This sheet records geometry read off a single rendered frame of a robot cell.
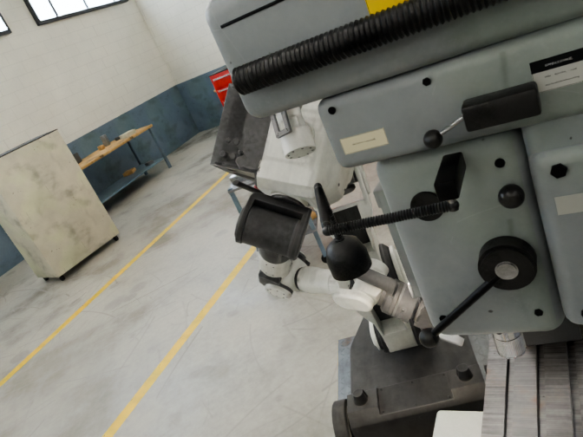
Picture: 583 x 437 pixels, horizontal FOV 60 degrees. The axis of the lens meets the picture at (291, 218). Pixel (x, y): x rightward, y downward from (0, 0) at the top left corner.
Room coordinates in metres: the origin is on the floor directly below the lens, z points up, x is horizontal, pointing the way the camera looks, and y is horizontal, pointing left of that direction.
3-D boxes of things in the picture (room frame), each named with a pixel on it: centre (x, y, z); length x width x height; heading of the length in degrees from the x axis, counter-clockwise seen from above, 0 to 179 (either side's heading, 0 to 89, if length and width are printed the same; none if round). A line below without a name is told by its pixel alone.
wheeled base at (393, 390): (1.54, -0.19, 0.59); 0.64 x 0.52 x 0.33; 165
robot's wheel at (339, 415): (1.37, 0.12, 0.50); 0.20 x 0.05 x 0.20; 165
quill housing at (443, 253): (0.67, -0.25, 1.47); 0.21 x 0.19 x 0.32; 147
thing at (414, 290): (0.73, -0.16, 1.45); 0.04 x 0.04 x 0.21; 57
